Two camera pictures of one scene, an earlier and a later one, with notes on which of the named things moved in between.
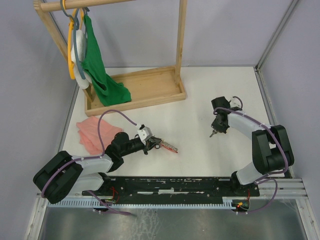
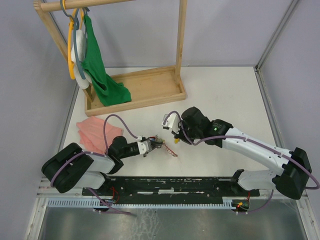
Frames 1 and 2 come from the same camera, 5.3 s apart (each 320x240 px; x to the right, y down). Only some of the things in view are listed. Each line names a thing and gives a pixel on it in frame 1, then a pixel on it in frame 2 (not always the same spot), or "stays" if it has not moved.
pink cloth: [88, 134] stays
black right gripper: [217, 128] -> [180, 136]
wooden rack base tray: [146, 87] stays
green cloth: [109, 92] stays
